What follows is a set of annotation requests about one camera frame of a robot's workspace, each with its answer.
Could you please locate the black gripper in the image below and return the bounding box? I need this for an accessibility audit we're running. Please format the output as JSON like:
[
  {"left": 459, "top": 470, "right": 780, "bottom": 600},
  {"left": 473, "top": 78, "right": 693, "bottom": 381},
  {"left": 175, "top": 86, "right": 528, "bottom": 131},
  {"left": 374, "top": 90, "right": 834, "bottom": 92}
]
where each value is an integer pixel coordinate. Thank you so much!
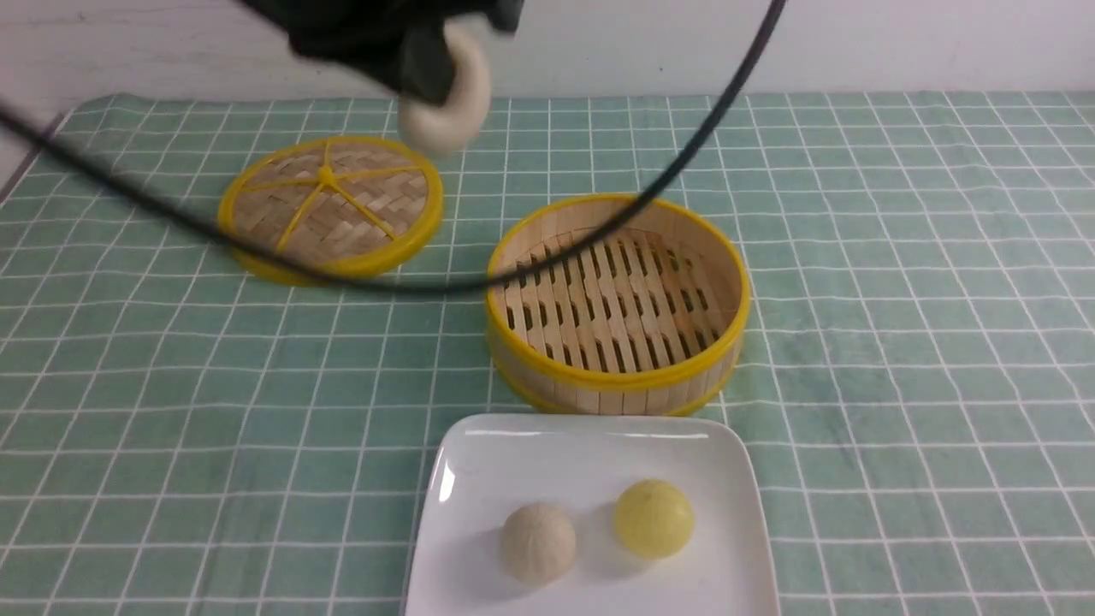
[{"left": 242, "top": 1, "right": 525, "bottom": 108}]

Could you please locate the white steamed bun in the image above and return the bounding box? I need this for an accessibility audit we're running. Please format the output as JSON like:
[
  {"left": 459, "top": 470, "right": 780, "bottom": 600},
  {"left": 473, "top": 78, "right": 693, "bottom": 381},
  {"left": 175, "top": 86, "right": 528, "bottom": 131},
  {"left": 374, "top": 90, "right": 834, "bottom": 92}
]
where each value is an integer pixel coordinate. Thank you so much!
[
  {"left": 397, "top": 22, "right": 492, "bottom": 156},
  {"left": 498, "top": 502, "right": 577, "bottom": 588}
]

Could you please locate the yellow steamed bun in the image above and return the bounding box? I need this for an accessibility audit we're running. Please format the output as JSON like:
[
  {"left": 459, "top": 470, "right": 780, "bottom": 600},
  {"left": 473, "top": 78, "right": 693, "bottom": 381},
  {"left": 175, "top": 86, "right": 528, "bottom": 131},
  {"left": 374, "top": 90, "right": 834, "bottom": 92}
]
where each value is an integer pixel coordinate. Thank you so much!
[{"left": 613, "top": 479, "right": 695, "bottom": 560}]

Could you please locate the white square plate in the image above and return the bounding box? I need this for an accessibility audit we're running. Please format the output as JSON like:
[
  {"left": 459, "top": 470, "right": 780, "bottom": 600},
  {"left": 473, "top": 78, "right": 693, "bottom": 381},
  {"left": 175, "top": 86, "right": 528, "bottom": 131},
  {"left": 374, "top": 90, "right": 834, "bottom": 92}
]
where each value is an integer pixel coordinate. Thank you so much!
[{"left": 405, "top": 412, "right": 781, "bottom": 615}]

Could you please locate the yellow-rimmed bamboo steamer lid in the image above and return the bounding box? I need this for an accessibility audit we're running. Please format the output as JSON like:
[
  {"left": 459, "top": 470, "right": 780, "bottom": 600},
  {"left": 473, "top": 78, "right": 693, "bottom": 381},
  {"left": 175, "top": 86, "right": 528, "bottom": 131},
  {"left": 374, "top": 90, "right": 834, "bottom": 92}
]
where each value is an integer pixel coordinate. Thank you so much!
[{"left": 216, "top": 135, "right": 443, "bottom": 278}]

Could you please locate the yellow-rimmed bamboo steamer basket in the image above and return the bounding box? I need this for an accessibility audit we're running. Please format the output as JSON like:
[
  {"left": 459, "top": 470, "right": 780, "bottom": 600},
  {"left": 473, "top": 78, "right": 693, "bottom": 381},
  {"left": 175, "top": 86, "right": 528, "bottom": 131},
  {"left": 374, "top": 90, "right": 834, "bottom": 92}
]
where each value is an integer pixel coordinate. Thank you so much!
[{"left": 485, "top": 199, "right": 752, "bottom": 417}]

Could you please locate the black cable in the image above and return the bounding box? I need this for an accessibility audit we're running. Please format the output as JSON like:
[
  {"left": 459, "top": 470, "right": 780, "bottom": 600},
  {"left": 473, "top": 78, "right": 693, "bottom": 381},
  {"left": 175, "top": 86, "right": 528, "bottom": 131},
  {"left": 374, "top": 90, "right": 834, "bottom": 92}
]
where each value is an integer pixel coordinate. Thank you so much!
[{"left": 0, "top": 0, "right": 788, "bottom": 299}]

